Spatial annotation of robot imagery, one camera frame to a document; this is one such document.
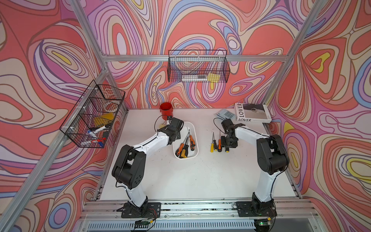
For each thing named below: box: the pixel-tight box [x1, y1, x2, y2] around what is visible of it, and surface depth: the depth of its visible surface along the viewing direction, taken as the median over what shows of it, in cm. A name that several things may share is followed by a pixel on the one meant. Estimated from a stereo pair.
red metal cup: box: [159, 102, 174, 120], surface depth 110 cm
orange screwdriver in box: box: [174, 131, 190, 157], surface depth 92 cm
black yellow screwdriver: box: [213, 132, 218, 152], surface depth 98 cm
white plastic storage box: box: [172, 121, 199, 160], surface depth 96 cm
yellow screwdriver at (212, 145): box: [210, 131, 215, 153], surface depth 98 cm
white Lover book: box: [234, 102, 272, 124], surface depth 114 cm
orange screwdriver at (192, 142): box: [188, 129, 196, 152], surface depth 95 cm
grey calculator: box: [215, 108, 236, 119], surface depth 117 cm
